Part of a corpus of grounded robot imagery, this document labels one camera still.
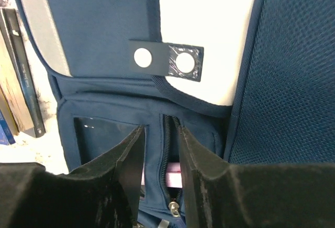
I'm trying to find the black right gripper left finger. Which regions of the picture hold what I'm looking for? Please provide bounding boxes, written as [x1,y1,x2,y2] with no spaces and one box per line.
[62,124,146,228]

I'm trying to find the dark book at bottom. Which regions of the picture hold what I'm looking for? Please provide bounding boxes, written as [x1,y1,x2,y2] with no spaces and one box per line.
[1,112,15,145]

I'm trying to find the Animal Farm book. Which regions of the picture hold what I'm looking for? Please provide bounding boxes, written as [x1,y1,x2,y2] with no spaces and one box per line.
[1,8,46,138]

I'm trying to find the navy blue student backpack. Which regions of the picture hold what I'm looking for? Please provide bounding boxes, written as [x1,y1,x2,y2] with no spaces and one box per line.
[15,0,334,227]

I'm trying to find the yellow book underneath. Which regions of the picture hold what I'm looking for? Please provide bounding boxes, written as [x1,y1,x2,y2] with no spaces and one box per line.
[1,89,19,135]

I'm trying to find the pink ruler in pocket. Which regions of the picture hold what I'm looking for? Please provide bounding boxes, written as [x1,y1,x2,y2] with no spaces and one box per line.
[141,162,182,189]

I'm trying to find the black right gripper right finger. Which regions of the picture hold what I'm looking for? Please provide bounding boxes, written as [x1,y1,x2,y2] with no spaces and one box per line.
[176,125,236,228]

